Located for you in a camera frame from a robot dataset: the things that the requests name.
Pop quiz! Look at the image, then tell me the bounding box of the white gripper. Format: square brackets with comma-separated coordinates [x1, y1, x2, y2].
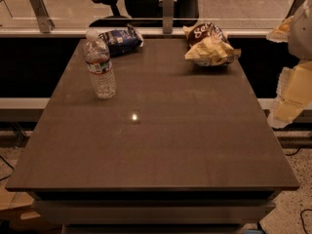
[266, 0, 312, 129]

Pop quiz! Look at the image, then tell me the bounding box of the brown chip bag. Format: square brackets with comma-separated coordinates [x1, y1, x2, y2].
[182, 22, 241, 66]

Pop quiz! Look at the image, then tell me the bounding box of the blue chip bag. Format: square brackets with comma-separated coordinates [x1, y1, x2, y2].
[99, 24, 143, 57]

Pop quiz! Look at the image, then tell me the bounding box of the clear plastic water bottle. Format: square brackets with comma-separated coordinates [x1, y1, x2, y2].
[83, 30, 117, 99]

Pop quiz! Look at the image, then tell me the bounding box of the black office chair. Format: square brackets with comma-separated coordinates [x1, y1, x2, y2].
[90, 0, 199, 27]

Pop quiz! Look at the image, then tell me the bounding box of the grey table drawer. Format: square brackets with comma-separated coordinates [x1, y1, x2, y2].
[33, 201, 275, 224]

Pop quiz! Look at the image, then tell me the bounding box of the cardboard box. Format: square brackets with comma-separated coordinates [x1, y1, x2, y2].
[0, 185, 62, 234]

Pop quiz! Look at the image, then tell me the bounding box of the black floor cable right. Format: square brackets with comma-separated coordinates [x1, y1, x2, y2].
[285, 144, 312, 234]

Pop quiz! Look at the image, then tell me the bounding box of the black floor cable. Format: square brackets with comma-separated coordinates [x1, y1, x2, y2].
[0, 154, 16, 182]
[285, 144, 312, 234]

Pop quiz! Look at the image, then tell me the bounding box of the centre metal bracket post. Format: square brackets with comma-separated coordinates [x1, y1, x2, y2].
[163, 0, 174, 34]

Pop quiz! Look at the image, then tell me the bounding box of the metal bracket post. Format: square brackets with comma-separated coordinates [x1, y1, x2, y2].
[29, 0, 55, 33]
[163, 0, 174, 34]

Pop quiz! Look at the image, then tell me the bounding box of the left metal bracket post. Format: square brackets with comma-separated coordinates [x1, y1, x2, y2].
[29, 0, 55, 33]

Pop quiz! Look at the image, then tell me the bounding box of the black floor cable left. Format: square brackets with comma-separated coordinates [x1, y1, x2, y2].
[0, 154, 16, 182]

